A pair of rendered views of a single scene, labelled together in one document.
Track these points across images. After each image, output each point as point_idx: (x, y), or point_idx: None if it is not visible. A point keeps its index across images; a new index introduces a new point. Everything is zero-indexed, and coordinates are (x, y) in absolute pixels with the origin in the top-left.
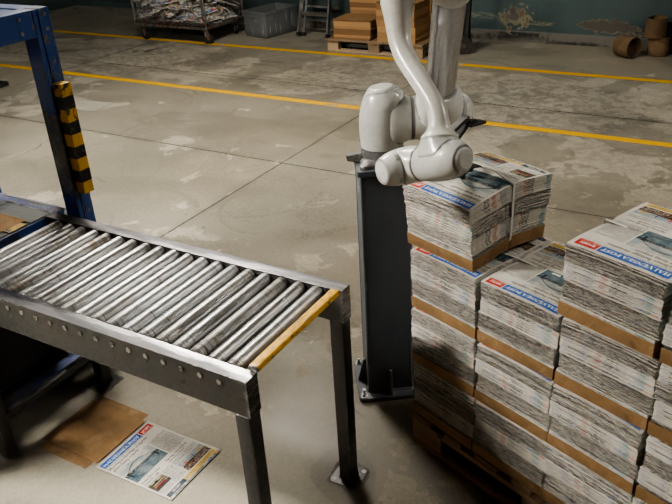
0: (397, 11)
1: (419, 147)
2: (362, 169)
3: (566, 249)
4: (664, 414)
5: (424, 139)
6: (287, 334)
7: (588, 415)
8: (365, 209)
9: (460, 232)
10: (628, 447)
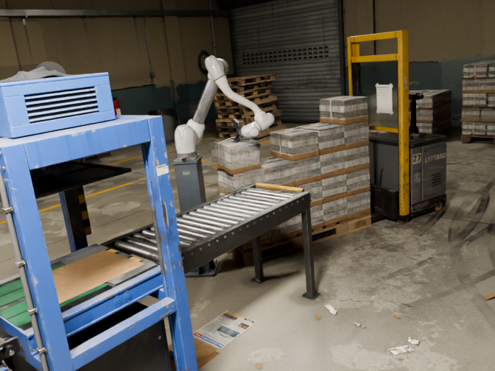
0: (227, 80)
1: (261, 118)
2: (195, 159)
3: (291, 138)
4: (324, 169)
5: (261, 115)
6: (285, 186)
7: (307, 188)
8: (198, 177)
9: (255, 154)
10: (319, 188)
